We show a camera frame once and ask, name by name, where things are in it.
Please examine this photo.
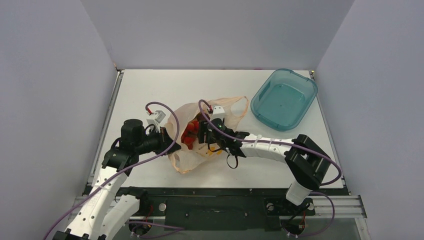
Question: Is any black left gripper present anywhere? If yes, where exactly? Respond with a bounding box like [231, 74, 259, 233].
[135, 126, 181, 156]

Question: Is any red fake grape bunch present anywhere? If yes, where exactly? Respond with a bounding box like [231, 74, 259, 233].
[181, 114, 200, 150]

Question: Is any orange translucent plastic bag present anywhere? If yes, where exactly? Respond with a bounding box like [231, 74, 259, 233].
[164, 96, 250, 174]

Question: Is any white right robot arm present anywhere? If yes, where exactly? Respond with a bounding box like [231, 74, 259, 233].
[198, 118, 331, 214]

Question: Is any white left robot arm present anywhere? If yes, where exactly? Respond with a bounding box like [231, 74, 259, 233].
[53, 119, 180, 240]

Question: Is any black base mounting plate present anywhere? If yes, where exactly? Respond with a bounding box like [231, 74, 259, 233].
[82, 187, 349, 232]

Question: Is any teal plastic tray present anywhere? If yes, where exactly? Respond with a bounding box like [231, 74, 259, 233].
[250, 68, 318, 132]

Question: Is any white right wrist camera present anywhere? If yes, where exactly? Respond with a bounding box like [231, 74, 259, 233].
[210, 105, 226, 122]

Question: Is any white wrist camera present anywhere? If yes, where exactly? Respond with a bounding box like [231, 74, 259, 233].
[210, 105, 226, 122]
[146, 110, 167, 132]

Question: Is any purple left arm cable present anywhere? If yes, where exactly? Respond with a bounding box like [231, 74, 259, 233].
[42, 101, 185, 240]

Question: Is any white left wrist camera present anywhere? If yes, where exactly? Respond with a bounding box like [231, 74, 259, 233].
[146, 110, 167, 132]

